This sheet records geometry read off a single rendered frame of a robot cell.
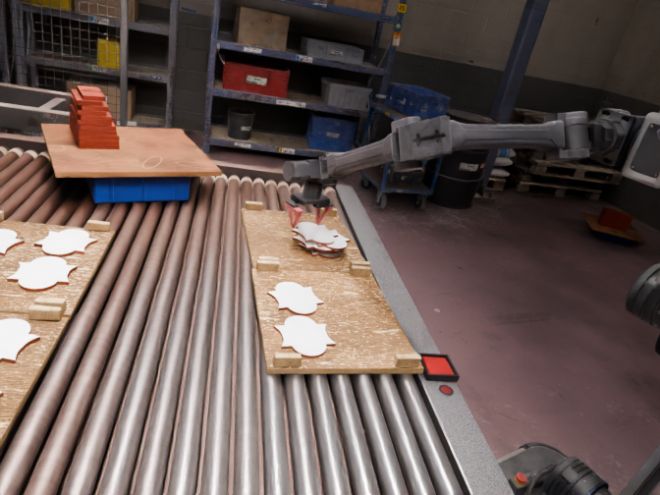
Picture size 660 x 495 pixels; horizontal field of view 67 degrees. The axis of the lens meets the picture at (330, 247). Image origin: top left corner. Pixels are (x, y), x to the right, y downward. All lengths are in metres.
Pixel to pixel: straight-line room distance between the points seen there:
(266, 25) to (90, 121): 3.74
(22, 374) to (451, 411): 0.81
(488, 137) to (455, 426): 0.59
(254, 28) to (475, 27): 2.69
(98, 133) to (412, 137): 1.12
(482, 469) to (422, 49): 5.75
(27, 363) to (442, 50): 5.96
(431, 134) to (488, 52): 5.76
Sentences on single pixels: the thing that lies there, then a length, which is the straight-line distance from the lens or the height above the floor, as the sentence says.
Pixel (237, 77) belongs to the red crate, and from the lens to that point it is 5.37.
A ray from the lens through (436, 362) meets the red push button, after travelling 1.20.
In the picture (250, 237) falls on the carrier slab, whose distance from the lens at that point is 1.55.
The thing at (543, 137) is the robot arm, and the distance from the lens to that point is 1.21.
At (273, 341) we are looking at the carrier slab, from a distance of 1.12.
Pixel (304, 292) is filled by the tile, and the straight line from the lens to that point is 1.29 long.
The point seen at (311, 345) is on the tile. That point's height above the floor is 0.94.
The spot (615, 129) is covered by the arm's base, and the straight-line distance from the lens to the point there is 1.35.
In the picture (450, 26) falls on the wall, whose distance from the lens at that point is 6.54.
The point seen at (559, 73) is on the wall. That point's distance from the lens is 7.36.
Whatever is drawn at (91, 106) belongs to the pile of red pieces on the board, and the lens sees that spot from 1.84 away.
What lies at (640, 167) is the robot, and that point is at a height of 1.41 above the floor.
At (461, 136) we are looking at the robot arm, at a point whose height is 1.42.
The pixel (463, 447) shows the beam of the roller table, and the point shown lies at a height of 0.92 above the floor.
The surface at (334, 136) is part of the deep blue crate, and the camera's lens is 5.67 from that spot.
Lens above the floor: 1.61
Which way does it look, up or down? 26 degrees down
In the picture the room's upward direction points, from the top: 12 degrees clockwise
